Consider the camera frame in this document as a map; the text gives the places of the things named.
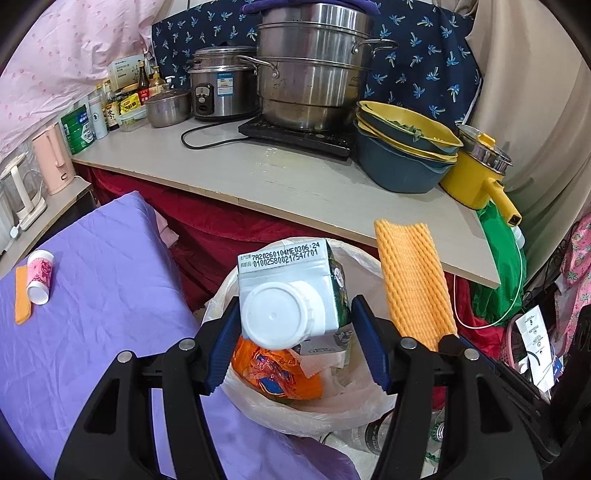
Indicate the white glass kettle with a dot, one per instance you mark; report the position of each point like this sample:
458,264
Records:
24,187

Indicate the yellow electric pot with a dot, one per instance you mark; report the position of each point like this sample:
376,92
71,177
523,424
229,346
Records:
476,178

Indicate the pink dotted sheet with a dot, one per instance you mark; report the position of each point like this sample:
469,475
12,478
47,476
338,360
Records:
64,56

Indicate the large steel steamer pot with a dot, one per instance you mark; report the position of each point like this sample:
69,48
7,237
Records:
312,63

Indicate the small steel lidded pot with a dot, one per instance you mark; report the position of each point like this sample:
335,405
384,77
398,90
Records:
168,108

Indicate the pink paper cup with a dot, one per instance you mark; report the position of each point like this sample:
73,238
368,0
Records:
39,274

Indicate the purple table cloth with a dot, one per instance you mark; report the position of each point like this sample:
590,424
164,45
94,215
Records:
115,287

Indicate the white lined trash bin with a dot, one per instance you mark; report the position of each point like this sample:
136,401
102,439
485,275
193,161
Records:
333,391

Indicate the dark soy sauce bottle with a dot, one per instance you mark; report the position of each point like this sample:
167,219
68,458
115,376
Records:
109,105

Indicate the orange snack wrapper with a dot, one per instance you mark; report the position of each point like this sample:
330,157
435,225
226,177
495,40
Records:
275,374

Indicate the clear plastic bottle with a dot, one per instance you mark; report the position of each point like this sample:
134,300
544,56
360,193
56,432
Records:
371,437

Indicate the black induction cooktop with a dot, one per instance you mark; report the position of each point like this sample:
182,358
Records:
337,145

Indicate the red velvet cloth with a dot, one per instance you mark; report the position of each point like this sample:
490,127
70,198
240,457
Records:
211,235

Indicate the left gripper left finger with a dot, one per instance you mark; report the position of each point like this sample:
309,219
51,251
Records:
112,437

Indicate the orange foam net sleeve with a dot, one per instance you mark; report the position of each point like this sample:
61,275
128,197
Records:
416,288

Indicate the blue yellow stacked basins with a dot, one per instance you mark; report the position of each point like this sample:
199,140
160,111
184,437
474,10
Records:
402,150

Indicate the pink electric kettle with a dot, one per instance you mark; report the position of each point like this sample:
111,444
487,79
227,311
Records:
54,159

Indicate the purple cloth on pot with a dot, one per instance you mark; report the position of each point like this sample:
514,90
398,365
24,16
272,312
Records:
364,6

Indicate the white bottle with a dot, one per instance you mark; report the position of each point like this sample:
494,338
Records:
97,116

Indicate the green tin can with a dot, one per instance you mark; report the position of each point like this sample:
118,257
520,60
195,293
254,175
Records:
78,130

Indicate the green white milk carton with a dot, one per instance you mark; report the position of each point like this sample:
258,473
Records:
293,296

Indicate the steel rice cooker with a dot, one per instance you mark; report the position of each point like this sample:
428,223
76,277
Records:
222,85

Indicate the navy patterned cloth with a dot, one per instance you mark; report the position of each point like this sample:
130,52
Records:
433,70

